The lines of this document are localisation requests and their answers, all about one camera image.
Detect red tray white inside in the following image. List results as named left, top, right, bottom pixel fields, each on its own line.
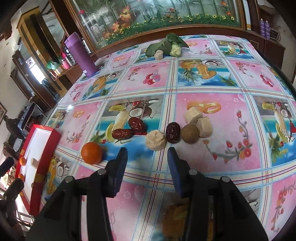
left=15, top=125, right=61, bottom=216

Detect brown kiwi back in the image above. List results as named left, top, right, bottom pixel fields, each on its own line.
left=181, top=124, right=199, bottom=144

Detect dark red date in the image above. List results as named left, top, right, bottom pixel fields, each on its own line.
left=166, top=122, right=181, bottom=144

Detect round beige cake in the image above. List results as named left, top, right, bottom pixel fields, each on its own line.
left=145, top=130, right=167, bottom=151

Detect beige cake cube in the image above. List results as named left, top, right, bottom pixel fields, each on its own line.
left=183, top=106, right=203, bottom=125
left=196, top=117, right=213, bottom=138

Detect large orange mandarin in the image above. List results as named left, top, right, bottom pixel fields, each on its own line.
left=18, top=173, right=25, bottom=182

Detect small orange mandarin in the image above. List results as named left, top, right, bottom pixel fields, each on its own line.
left=19, top=157, right=27, bottom=166

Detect tall beige cake cylinder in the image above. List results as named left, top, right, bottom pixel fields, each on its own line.
left=31, top=158, right=39, bottom=169

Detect person in dark clothes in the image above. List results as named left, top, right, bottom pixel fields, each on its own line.
left=4, top=115, right=24, bottom=140

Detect colourful fruit print tablecloth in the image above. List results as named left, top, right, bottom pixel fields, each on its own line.
left=41, top=35, right=295, bottom=240

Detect wooden sideboard cabinet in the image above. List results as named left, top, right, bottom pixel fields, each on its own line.
left=49, top=64, right=83, bottom=96

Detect green bag on sideboard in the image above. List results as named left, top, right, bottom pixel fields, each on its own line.
left=46, top=61, right=60, bottom=70

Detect pink bottle on sideboard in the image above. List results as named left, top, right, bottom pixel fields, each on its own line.
left=61, top=52, right=70, bottom=70

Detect beige cake piece by cauliflower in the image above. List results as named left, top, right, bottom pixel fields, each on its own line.
left=154, top=50, right=164, bottom=61

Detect green leafy cauliflower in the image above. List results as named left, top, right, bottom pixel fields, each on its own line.
left=145, top=33, right=189, bottom=57

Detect purple thermos bottle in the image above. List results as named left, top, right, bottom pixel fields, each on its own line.
left=64, top=32, right=98, bottom=77

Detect flower mural glass panel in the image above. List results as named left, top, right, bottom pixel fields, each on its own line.
left=66, top=0, right=242, bottom=50

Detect purple bottles on shelf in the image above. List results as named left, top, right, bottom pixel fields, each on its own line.
left=259, top=19, right=271, bottom=39

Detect framed wall painting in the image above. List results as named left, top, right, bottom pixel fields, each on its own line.
left=0, top=103, right=7, bottom=123

